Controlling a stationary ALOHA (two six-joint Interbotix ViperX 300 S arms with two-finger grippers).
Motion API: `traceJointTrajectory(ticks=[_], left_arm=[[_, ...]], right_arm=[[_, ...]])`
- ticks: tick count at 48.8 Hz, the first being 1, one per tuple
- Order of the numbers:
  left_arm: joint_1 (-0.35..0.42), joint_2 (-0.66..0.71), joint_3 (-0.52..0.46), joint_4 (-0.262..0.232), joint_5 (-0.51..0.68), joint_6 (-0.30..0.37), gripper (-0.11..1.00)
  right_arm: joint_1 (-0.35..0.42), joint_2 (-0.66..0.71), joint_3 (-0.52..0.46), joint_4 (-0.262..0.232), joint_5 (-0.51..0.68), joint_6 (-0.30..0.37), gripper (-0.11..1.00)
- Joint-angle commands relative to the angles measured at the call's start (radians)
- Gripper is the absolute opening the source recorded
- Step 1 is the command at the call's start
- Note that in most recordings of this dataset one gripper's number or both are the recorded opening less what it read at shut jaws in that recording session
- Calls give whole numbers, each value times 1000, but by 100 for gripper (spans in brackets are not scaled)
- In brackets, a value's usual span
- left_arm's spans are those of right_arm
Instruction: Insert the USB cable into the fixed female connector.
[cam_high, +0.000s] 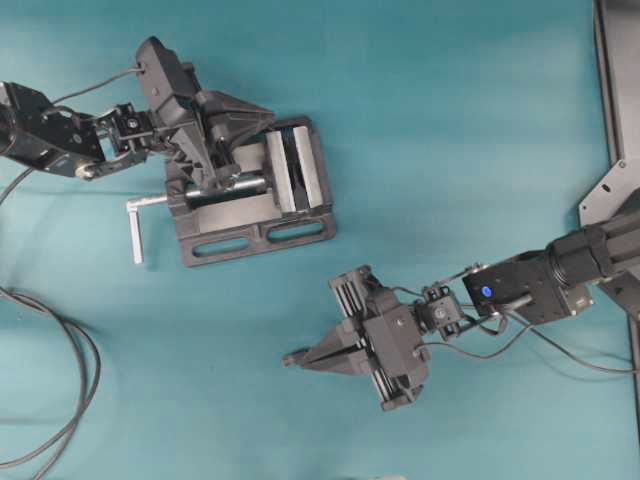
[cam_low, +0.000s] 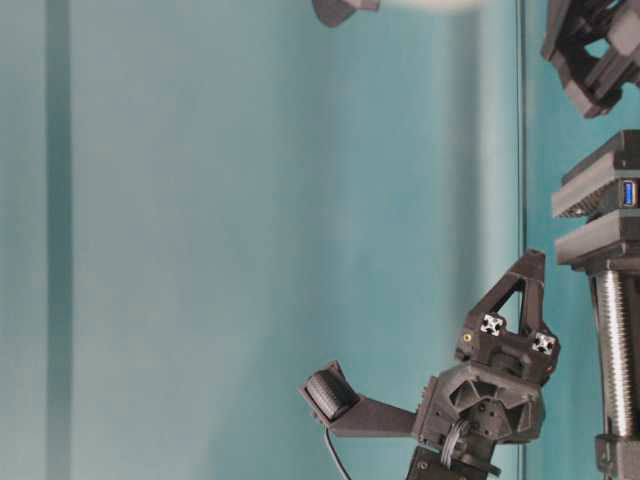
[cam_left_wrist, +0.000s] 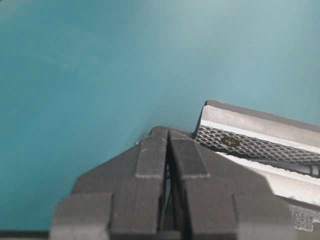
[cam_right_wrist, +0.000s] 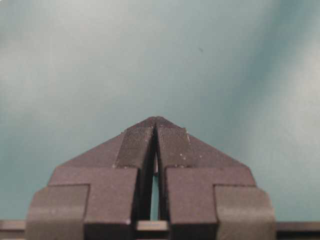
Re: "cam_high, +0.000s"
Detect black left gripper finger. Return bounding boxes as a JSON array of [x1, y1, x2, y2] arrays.
[[199, 90, 275, 145], [197, 119, 240, 186]]

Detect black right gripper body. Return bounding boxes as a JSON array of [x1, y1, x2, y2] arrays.
[[330, 265, 430, 411]]

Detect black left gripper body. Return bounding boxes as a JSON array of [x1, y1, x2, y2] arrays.
[[136, 37, 214, 186]]

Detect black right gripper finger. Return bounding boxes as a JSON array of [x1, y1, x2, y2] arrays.
[[300, 322, 365, 361], [282, 349, 373, 376]]

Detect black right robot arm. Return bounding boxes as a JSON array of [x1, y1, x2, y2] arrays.
[[283, 191, 639, 411]]

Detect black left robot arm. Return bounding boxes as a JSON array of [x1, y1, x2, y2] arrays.
[[1, 37, 275, 190]]

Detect black bench vise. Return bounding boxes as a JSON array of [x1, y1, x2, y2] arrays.
[[165, 116, 336, 267]]

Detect silver vise crank handle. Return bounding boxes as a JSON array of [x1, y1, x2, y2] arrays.
[[126, 194, 167, 265]]

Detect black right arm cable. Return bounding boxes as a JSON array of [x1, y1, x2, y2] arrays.
[[419, 294, 640, 375]]

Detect black coiled table cable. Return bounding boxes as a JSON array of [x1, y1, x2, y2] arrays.
[[0, 285, 103, 469]]

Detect black metal base frame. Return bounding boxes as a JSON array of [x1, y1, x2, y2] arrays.
[[577, 0, 640, 361]]

